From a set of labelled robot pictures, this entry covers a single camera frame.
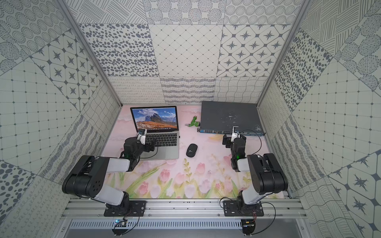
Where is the black wireless mouse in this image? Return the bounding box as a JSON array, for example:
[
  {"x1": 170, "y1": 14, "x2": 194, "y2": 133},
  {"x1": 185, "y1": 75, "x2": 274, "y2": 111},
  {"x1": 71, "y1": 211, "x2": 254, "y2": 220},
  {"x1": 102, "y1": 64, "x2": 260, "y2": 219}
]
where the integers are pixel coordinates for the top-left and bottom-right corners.
[{"x1": 186, "y1": 143, "x2": 198, "y2": 158}]

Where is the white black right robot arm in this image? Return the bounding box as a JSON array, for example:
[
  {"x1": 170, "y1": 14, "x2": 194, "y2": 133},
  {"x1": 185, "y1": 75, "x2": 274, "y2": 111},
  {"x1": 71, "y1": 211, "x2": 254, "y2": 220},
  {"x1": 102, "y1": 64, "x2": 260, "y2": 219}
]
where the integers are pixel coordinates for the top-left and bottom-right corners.
[{"x1": 222, "y1": 133, "x2": 288, "y2": 216}]

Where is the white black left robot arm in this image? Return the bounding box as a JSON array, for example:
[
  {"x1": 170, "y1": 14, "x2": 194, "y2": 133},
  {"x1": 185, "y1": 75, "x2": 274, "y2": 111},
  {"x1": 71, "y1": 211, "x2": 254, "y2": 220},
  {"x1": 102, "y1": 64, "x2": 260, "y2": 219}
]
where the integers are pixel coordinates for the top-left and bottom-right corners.
[{"x1": 62, "y1": 137, "x2": 156, "y2": 217}]

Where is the silver open laptop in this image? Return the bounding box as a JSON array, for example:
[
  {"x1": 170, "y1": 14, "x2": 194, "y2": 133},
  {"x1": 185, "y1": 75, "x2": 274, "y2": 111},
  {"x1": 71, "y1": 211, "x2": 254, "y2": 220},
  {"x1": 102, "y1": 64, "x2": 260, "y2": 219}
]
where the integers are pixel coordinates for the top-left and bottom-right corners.
[{"x1": 131, "y1": 106, "x2": 180, "y2": 160}]

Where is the green crimping tool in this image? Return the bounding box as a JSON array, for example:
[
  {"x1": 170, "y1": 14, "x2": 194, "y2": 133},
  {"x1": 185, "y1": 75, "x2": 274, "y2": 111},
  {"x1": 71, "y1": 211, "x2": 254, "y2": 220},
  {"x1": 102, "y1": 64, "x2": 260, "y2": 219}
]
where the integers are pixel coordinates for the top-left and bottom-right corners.
[{"x1": 185, "y1": 116, "x2": 200, "y2": 128}]

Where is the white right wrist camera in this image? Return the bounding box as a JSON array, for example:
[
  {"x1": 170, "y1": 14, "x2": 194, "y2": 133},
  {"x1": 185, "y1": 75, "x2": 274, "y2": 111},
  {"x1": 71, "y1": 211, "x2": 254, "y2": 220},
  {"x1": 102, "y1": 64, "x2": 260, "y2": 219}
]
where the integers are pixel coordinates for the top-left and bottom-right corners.
[{"x1": 231, "y1": 127, "x2": 240, "y2": 141}]

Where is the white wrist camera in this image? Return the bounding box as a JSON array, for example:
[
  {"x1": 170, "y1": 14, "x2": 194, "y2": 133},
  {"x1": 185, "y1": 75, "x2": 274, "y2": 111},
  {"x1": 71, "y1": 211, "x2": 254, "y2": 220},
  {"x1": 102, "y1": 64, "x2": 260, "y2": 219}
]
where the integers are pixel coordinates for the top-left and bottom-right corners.
[
  {"x1": 231, "y1": 127, "x2": 240, "y2": 141},
  {"x1": 137, "y1": 129, "x2": 147, "y2": 145}
]

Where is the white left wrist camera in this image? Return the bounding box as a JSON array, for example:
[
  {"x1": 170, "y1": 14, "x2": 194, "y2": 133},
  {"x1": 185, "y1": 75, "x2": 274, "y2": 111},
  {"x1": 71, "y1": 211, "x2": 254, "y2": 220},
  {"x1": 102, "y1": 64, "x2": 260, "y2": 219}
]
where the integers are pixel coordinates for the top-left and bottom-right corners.
[{"x1": 137, "y1": 129, "x2": 147, "y2": 145}]

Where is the dark grey network switch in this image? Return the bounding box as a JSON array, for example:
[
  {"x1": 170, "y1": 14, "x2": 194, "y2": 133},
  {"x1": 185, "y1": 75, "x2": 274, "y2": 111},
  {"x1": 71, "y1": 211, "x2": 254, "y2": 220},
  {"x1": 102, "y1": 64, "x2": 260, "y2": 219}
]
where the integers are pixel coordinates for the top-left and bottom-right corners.
[{"x1": 199, "y1": 101, "x2": 265, "y2": 136}]

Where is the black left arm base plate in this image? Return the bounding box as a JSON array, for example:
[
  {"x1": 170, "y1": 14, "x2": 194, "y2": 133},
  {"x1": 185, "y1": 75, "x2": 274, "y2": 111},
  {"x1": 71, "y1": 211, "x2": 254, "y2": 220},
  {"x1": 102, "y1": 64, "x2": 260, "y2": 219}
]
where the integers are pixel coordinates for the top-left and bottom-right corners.
[{"x1": 104, "y1": 200, "x2": 147, "y2": 217}]

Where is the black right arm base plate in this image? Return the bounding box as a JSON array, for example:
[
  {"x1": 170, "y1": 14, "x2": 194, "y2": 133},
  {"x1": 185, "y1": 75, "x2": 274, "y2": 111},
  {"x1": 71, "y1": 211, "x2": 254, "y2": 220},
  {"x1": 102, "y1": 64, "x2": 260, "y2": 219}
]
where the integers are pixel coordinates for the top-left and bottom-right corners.
[{"x1": 222, "y1": 200, "x2": 264, "y2": 217}]

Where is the aluminium mounting rail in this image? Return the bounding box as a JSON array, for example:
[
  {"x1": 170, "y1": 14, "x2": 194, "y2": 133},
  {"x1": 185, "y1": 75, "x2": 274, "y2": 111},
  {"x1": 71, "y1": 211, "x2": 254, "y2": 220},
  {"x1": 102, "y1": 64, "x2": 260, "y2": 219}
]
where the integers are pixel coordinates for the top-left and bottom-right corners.
[{"x1": 61, "y1": 197, "x2": 307, "y2": 220}]

